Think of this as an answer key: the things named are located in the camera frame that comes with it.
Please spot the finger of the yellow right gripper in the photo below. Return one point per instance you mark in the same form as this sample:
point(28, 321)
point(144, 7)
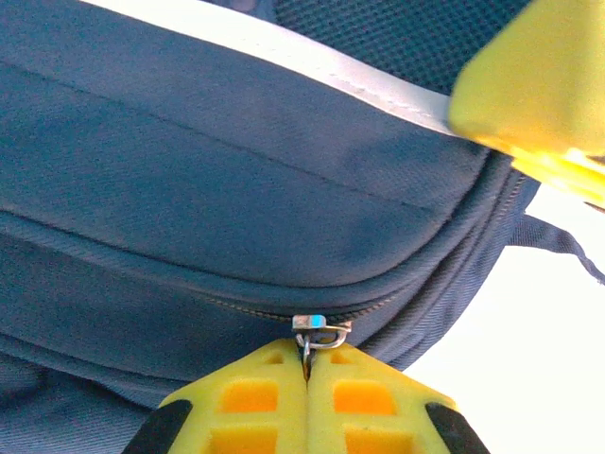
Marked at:
point(567, 175)
point(539, 80)

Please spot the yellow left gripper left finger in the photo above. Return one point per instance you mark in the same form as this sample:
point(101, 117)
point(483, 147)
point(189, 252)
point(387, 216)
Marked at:
point(198, 425)

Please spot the navy blue backpack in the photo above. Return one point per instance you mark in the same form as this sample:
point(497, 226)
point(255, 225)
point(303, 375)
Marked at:
point(212, 189)

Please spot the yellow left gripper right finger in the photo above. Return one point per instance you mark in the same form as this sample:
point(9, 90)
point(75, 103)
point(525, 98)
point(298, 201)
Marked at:
point(416, 425)

